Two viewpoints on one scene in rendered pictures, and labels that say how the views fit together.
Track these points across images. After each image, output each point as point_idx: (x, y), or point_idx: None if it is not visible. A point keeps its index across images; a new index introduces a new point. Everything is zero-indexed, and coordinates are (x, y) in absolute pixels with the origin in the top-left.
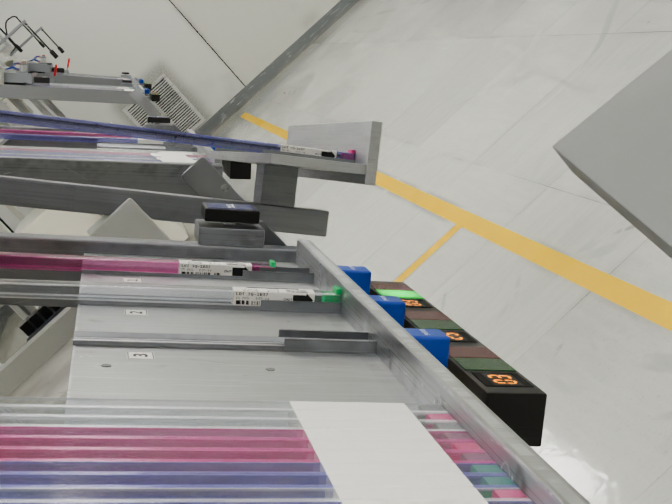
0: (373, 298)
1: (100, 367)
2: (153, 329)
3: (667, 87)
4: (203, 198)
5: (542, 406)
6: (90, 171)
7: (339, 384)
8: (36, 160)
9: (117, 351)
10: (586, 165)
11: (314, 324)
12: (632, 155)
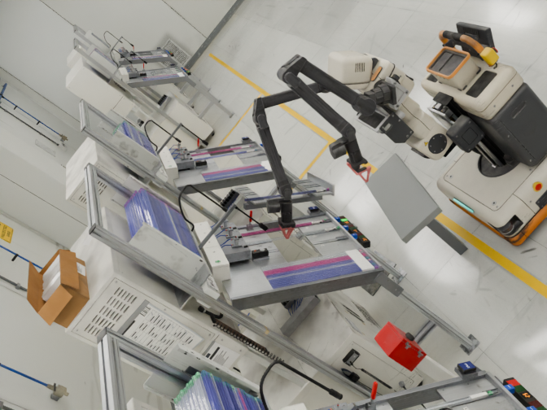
0: (343, 226)
1: (320, 248)
2: (319, 239)
3: (383, 175)
4: (299, 198)
5: (369, 242)
6: (253, 176)
7: (347, 246)
8: (241, 176)
9: (319, 245)
10: (371, 190)
11: (338, 233)
12: (378, 191)
